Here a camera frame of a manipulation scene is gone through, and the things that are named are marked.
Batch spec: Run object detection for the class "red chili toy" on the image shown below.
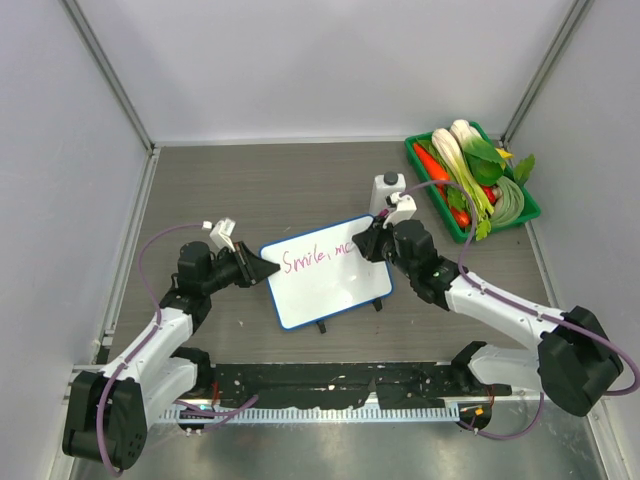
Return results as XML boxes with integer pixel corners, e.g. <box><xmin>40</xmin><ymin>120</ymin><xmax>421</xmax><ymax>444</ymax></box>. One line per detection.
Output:
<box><xmin>449</xmin><ymin>207</ymin><xmax>471</xmax><ymax>230</ymax></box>

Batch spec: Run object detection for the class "white plastic bottle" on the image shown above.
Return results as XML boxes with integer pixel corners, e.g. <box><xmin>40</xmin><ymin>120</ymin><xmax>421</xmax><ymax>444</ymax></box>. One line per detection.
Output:
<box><xmin>369</xmin><ymin>171</ymin><xmax>406</xmax><ymax>216</ymax></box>

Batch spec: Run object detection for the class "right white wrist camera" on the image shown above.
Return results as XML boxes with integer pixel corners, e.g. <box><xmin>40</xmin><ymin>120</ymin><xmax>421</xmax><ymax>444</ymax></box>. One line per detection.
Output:
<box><xmin>383</xmin><ymin>192</ymin><xmax>417</xmax><ymax>228</ymax></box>

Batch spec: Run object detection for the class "bok choy toy front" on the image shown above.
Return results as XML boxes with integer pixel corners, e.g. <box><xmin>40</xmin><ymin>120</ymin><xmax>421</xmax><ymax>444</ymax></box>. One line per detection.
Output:
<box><xmin>431</xmin><ymin>128</ymin><xmax>475</xmax><ymax>193</ymax></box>

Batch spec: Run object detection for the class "blue framed whiteboard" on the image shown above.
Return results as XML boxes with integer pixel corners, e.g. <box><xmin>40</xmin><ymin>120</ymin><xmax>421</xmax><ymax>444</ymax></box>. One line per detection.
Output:
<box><xmin>259</xmin><ymin>214</ymin><xmax>394</xmax><ymax>331</ymax></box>

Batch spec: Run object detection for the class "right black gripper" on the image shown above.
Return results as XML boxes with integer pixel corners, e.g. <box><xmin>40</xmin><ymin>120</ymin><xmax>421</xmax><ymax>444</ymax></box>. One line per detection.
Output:
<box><xmin>355</xmin><ymin>215</ymin><xmax>417</xmax><ymax>278</ymax></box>

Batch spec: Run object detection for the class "bok choy toy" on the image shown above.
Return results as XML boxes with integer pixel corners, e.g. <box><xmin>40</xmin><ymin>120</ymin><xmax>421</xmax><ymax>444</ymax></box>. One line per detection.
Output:
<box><xmin>449</xmin><ymin>119</ymin><xmax>503</xmax><ymax>163</ymax></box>
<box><xmin>431</xmin><ymin>128</ymin><xmax>475</xmax><ymax>193</ymax></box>

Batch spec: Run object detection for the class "bok choy toy rear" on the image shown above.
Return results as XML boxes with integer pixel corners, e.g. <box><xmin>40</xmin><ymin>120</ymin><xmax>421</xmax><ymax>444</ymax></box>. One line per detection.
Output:
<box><xmin>449</xmin><ymin>119</ymin><xmax>503</xmax><ymax>163</ymax></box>

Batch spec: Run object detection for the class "green celery toy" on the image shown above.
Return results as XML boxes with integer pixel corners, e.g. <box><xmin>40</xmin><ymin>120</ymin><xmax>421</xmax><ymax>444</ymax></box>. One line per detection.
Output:
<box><xmin>446</xmin><ymin>166</ymin><xmax>494</xmax><ymax>241</ymax></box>

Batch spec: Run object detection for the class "orange toy carrot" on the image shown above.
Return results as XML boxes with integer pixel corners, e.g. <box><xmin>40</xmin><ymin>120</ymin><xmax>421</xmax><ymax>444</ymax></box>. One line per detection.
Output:
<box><xmin>412</xmin><ymin>143</ymin><xmax>450</xmax><ymax>187</ymax></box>

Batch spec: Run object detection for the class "whiteboard wire stand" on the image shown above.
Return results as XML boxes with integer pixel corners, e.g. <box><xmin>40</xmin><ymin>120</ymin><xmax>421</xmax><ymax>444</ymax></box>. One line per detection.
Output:
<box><xmin>314</xmin><ymin>297</ymin><xmax>384</xmax><ymax>335</ymax></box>

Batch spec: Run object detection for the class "white slotted cable duct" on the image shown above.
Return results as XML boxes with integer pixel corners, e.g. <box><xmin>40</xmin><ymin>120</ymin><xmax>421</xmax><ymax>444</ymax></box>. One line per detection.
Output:
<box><xmin>162</xmin><ymin>403</ymin><xmax>461</xmax><ymax>425</ymax></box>

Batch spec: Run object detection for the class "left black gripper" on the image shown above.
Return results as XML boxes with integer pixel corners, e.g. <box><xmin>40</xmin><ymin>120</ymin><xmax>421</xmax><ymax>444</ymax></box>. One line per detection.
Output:
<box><xmin>201</xmin><ymin>240</ymin><xmax>277</xmax><ymax>294</ymax></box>

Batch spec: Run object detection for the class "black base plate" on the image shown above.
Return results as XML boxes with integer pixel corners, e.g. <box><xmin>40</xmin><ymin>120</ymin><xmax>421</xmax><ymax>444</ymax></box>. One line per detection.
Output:
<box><xmin>212</xmin><ymin>362</ymin><xmax>512</xmax><ymax>410</ymax></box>

